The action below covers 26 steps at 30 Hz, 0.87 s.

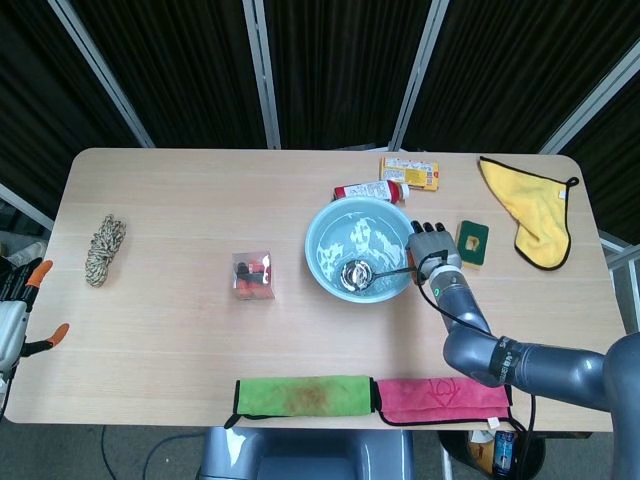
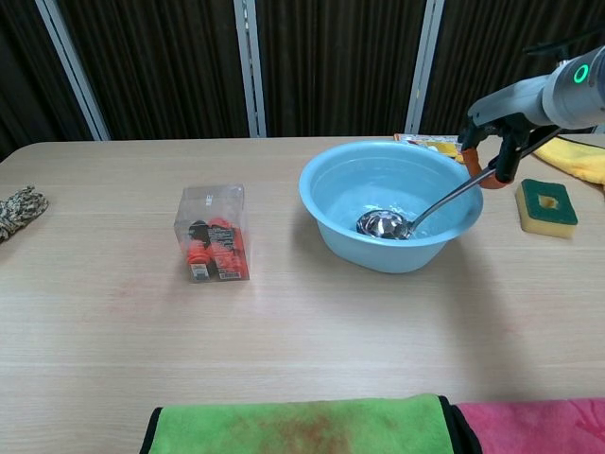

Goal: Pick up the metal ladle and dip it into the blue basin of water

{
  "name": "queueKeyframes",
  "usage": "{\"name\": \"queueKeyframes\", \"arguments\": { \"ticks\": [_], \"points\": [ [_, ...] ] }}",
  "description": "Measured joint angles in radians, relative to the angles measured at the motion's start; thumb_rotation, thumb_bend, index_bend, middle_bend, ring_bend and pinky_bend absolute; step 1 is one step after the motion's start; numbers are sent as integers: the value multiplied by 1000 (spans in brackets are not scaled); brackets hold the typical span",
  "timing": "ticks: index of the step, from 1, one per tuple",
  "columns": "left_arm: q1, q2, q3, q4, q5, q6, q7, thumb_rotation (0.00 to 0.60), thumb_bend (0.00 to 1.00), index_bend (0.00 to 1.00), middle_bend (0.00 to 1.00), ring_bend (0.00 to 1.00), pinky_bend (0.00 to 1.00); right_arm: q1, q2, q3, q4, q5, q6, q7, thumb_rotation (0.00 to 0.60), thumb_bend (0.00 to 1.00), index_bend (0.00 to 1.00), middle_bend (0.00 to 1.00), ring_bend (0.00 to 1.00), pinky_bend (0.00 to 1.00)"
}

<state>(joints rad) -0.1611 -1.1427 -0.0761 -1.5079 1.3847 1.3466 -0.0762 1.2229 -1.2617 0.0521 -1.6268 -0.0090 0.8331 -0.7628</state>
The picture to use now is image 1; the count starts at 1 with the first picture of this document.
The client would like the yellow cloth black trim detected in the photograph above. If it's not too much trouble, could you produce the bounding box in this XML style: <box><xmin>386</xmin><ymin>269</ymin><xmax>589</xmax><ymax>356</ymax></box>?
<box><xmin>478</xmin><ymin>155</ymin><xmax>580</xmax><ymax>272</ymax></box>

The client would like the grey partition post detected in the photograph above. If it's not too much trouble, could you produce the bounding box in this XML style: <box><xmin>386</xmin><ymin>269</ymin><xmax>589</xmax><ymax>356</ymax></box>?
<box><xmin>242</xmin><ymin>0</ymin><xmax>281</xmax><ymax>150</ymax></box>
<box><xmin>388</xmin><ymin>0</ymin><xmax>451</xmax><ymax>151</ymax></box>
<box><xmin>597</xmin><ymin>229</ymin><xmax>640</xmax><ymax>264</ymax></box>
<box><xmin>0</xmin><ymin>182</ymin><xmax>56</xmax><ymax>231</ymax></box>
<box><xmin>47</xmin><ymin>0</ymin><xmax>156</xmax><ymax>149</ymax></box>
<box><xmin>539</xmin><ymin>39</ymin><xmax>640</xmax><ymax>154</ymax></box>

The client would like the yellow packet in bin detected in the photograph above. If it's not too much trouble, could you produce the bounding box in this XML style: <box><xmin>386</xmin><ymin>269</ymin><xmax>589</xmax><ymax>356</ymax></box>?
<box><xmin>467</xmin><ymin>432</ymin><xmax>495</xmax><ymax>467</ymax></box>

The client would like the yellow snack packet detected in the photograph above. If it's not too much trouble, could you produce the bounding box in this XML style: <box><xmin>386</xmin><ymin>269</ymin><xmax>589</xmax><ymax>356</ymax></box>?
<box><xmin>378</xmin><ymin>156</ymin><xmax>444</xmax><ymax>192</ymax></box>

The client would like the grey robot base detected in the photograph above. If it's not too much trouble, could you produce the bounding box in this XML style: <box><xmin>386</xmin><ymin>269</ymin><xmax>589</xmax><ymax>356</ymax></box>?
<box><xmin>199</xmin><ymin>427</ymin><xmax>416</xmax><ymax>480</ymax></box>

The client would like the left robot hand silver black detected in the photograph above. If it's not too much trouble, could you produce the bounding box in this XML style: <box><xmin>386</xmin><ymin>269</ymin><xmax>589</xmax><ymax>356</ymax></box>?
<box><xmin>0</xmin><ymin>258</ymin><xmax>70</xmax><ymax>375</ymax></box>

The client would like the pink cloth black trim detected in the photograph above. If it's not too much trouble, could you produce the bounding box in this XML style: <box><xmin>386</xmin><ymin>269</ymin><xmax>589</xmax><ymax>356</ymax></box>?
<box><xmin>373</xmin><ymin>377</ymin><xmax>526</xmax><ymax>434</ymax></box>

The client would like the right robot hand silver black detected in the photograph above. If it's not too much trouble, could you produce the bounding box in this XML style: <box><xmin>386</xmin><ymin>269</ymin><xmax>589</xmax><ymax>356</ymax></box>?
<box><xmin>404</xmin><ymin>218</ymin><xmax>464</xmax><ymax>286</ymax></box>

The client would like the white shoe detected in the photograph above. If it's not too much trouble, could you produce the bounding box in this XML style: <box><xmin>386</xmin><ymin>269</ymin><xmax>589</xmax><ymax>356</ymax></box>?
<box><xmin>7</xmin><ymin>241</ymin><xmax>49</xmax><ymax>269</ymax></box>

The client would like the silver metal ladle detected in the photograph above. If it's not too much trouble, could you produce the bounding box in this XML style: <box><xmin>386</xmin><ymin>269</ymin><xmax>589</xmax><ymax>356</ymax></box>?
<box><xmin>341</xmin><ymin>258</ymin><xmax>416</xmax><ymax>294</ymax></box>

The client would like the green and yellow sponge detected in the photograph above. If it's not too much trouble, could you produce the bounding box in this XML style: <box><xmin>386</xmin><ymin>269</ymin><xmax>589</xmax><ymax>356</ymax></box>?
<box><xmin>455</xmin><ymin>219</ymin><xmax>490</xmax><ymax>271</ymax></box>

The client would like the blue floor cable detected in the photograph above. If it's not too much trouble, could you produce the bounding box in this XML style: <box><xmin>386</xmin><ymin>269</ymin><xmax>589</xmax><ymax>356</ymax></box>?
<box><xmin>99</xmin><ymin>424</ymin><xmax>121</xmax><ymax>480</ymax></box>

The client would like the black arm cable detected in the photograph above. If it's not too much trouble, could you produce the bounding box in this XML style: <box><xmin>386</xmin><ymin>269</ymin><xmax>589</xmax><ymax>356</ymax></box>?
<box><xmin>413</xmin><ymin>251</ymin><xmax>540</xmax><ymax>480</ymax></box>

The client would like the clear box with orange items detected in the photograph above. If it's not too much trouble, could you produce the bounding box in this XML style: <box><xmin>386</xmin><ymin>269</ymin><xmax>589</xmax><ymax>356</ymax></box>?
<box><xmin>231</xmin><ymin>251</ymin><xmax>277</xmax><ymax>302</ymax></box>

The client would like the red bottle white label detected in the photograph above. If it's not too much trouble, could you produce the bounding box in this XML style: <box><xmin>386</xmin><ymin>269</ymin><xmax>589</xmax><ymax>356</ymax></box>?
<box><xmin>333</xmin><ymin>179</ymin><xmax>411</xmax><ymax>205</ymax></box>

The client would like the blue bottle in bin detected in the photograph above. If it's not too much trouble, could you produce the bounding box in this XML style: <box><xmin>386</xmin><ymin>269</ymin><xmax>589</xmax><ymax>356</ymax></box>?
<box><xmin>493</xmin><ymin>430</ymin><xmax>516</xmax><ymax>474</ymax></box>

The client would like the green cloth brown stain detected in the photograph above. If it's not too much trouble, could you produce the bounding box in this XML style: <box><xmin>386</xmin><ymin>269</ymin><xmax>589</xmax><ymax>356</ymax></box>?
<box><xmin>223</xmin><ymin>374</ymin><xmax>377</xmax><ymax>430</ymax></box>

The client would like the coiled speckled rope bundle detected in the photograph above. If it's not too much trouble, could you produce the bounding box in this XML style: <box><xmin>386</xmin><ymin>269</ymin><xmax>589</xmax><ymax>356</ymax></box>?
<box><xmin>83</xmin><ymin>213</ymin><xmax>128</xmax><ymax>289</ymax></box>

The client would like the black waste bin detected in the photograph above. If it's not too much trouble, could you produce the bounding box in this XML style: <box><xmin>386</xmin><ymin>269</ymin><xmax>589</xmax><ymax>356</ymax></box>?
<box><xmin>438</xmin><ymin>430</ymin><xmax>546</xmax><ymax>480</ymax></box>

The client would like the light blue plastic bowl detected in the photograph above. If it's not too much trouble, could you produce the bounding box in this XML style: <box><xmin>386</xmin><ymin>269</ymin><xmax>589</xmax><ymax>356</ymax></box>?
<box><xmin>304</xmin><ymin>197</ymin><xmax>420</xmax><ymax>305</ymax></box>

